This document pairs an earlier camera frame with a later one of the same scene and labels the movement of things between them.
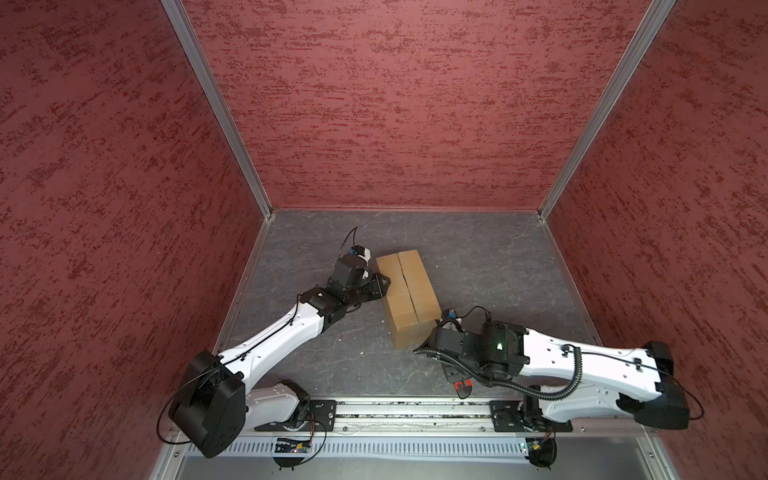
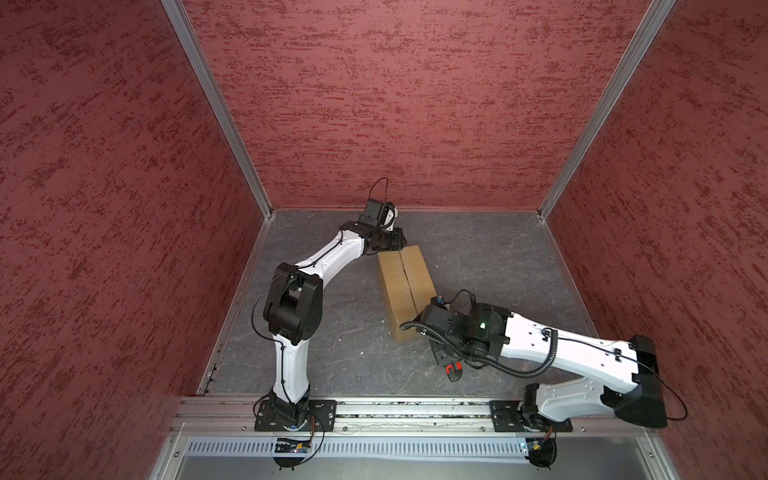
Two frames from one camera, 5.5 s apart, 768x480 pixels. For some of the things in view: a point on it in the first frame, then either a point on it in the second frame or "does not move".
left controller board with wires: x=290 y=446 does not move
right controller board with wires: x=542 y=454 does not move
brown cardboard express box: x=412 y=303 does not move
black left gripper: x=378 y=291 -> x=397 y=244
